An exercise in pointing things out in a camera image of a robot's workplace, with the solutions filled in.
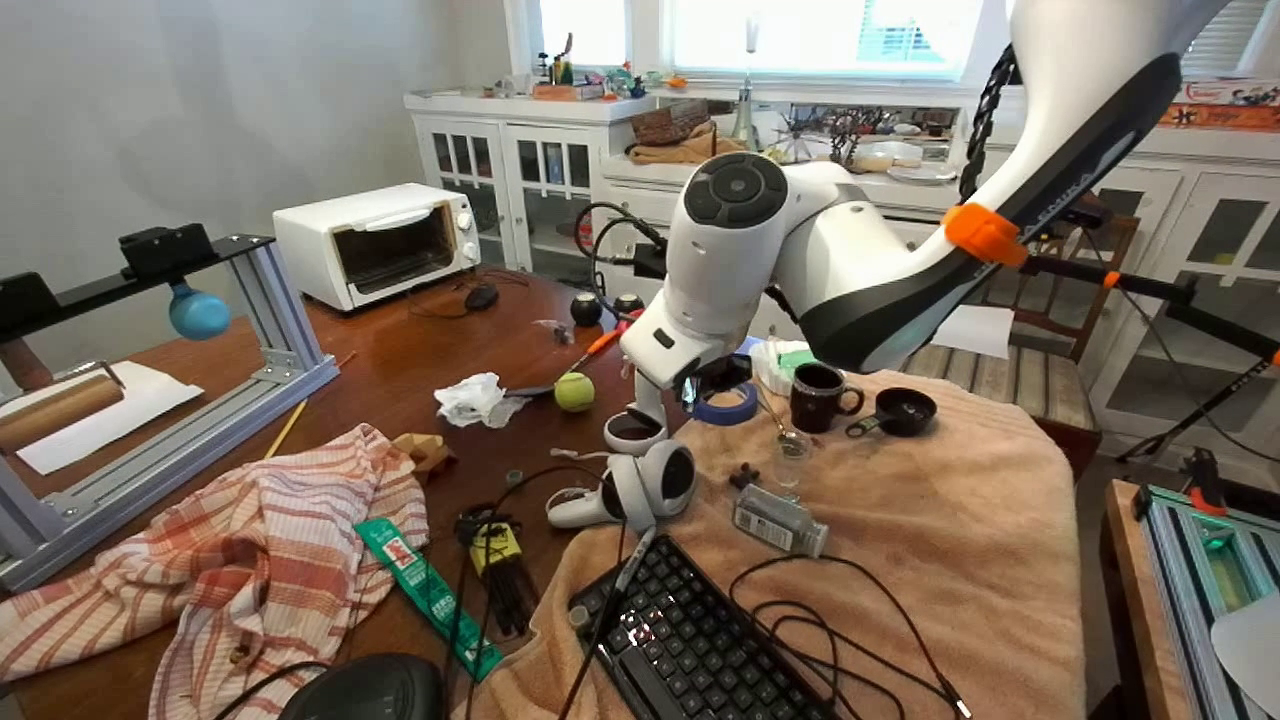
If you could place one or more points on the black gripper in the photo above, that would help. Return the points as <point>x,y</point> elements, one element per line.
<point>652,402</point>

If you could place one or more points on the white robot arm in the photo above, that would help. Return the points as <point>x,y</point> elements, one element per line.
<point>1097,78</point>

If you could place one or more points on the small black measuring cup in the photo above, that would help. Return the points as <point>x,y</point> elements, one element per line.
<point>906,413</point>

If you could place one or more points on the white VR controller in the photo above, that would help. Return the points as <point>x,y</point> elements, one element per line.
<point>644,479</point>

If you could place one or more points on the green tennis ball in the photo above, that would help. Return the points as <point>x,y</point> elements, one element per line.
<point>574,394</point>

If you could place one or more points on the black round object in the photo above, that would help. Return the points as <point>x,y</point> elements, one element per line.
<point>586,310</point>

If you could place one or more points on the white small device box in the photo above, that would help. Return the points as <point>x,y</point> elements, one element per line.
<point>778,522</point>

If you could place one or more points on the white crumpled tissue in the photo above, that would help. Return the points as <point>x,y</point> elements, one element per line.
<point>477,402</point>

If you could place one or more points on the dark brown mug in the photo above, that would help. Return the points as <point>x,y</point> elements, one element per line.
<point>823,399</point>

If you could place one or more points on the black yellow tool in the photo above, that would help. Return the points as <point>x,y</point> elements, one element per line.
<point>497,562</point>

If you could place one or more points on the black keyboard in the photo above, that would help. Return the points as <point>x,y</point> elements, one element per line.
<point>681,648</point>

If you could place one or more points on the white cabinet dresser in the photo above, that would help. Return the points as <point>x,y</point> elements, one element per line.
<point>551,196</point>

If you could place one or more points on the beige towel table cover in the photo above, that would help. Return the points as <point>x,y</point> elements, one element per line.
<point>951,556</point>

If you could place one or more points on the green flat package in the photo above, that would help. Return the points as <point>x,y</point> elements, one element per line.
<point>431,592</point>

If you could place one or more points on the white toaster oven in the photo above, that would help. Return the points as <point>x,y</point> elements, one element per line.
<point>369,246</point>

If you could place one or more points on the wooden chair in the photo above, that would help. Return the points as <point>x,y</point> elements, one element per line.
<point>1040,364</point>

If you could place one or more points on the black round speaker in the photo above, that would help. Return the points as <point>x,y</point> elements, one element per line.
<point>386,687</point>

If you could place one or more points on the red striped cloth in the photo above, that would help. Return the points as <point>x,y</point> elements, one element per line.
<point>259,568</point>

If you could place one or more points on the blue ball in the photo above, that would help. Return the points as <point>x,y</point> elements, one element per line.
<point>199,315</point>

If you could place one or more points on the white paper sheet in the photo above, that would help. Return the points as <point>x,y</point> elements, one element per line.
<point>145,399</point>

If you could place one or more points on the wooden rolling pin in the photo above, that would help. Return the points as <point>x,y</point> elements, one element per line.
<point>56,405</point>

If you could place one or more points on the robot base mount frame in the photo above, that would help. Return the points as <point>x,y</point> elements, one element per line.
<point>1210,564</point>

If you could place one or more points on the black camera tripod arm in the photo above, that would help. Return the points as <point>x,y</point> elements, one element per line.
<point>1182,307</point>

